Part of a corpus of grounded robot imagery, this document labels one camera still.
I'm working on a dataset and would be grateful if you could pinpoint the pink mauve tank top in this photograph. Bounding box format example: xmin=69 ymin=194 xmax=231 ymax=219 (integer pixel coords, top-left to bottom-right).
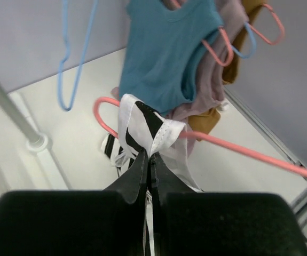
xmin=110 ymin=0 xmax=250 ymax=155

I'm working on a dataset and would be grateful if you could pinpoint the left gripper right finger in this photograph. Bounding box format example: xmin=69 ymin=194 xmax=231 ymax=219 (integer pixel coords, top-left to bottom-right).
xmin=150 ymin=154 xmax=307 ymax=255

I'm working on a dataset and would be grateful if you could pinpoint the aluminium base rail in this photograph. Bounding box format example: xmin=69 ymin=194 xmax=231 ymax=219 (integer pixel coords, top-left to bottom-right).
xmin=225 ymin=89 xmax=307 ymax=238

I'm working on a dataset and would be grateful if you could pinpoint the pink hanger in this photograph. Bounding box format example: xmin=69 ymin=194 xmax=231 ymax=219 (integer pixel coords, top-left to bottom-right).
xmin=166 ymin=0 xmax=234 ymax=67
xmin=242 ymin=1 xmax=285 ymax=45
xmin=93 ymin=97 xmax=307 ymax=178

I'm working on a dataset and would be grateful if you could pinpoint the metal clothes rack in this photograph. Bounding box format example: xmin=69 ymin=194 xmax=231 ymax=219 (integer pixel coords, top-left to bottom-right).
xmin=0 ymin=62 xmax=71 ymax=190

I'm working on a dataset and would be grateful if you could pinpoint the black white striped tank top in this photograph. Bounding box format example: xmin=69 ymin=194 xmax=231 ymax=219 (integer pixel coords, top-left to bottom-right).
xmin=101 ymin=94 xmax=201 ymax=192

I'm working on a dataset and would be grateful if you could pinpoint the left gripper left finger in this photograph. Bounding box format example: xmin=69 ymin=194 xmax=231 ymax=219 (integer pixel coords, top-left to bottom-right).
xmin=0 ymin=151 xmax=146 ymax=255

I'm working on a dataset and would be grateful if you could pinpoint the teal blue tank top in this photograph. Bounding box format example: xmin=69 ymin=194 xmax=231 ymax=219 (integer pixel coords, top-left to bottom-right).
xmin=119 ymin=1 xmax=223 ymax=114

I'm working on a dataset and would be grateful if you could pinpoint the light blue hanger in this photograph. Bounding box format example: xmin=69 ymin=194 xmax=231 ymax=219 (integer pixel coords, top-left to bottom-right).
xmin=58 ymin=0 xmax=99 ymax=111

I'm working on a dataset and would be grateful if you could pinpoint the mustard brown tank top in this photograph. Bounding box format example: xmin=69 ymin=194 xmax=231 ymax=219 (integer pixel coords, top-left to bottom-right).
xmin=187 ymin=0 xmax=267 ymax=142

